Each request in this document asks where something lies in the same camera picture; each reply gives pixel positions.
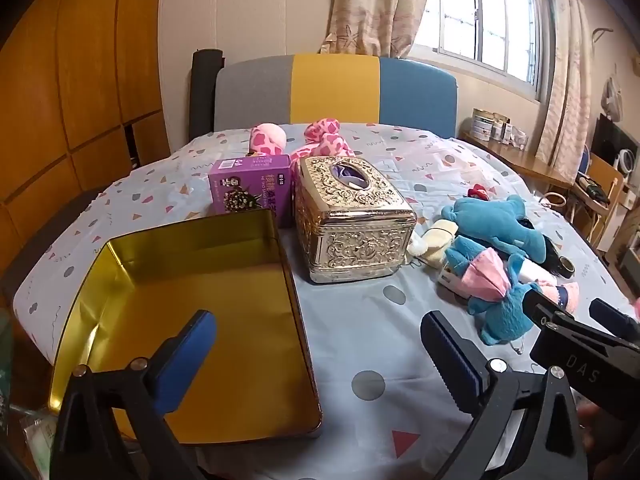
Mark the white tin can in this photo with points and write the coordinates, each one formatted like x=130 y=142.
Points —
x=483 y=125

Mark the blue plush dolphin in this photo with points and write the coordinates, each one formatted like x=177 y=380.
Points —
x=500 y=220

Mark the barred window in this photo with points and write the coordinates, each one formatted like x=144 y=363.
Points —
x=480 y=10

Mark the cream fuzzy sock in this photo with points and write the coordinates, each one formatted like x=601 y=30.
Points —
x=440 y=240

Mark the small red plush toy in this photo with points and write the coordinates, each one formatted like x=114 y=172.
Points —
x=477 y=191

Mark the small carton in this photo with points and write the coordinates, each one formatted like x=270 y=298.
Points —
x=501 y=130

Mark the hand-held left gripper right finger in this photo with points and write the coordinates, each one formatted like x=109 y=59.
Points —
x=460 y=375

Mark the wooden chair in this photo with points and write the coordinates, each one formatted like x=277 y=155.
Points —
x=607 y=180

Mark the blue and pink plush toy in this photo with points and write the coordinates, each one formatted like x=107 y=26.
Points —
x=505 y=315

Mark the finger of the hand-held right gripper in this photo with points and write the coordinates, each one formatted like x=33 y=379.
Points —
x=612 y=317
x=542 y=312

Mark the pink spotted plush toy with bow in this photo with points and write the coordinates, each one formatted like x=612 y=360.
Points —
x=325 y=140

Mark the ornate gold tissue box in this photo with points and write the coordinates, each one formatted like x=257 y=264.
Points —
x=350 y=225

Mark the round pink spotted plush toy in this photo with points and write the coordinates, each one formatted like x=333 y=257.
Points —
x=267 y=137

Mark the black rolled mat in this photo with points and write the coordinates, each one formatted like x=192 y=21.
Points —
x=205 y=95

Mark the clear plastic container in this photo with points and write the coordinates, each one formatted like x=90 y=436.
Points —
x=518 y=138

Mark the wooden wardrobe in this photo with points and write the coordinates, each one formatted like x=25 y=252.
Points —
x=75 y=85

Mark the colour-block chair back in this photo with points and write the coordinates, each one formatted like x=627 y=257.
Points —
x=330 y=85

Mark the gold tin box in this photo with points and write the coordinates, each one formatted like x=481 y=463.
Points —
x=200 y=285

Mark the black hair piece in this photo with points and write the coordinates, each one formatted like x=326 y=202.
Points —
x=550 y=250

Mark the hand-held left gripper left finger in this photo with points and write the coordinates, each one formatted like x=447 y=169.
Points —
x=187 y=355

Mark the floral curtain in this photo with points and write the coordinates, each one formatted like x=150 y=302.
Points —
x=370 y=5
x=565 y=85

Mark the wooden side desk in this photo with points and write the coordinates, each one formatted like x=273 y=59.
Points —
x=530 y=162

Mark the black monitor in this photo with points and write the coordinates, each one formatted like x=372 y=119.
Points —
x=612 y=140

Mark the white round device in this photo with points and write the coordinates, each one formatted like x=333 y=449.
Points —
x=626 y=160

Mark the purple carton box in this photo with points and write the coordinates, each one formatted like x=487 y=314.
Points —
x=250 y=180

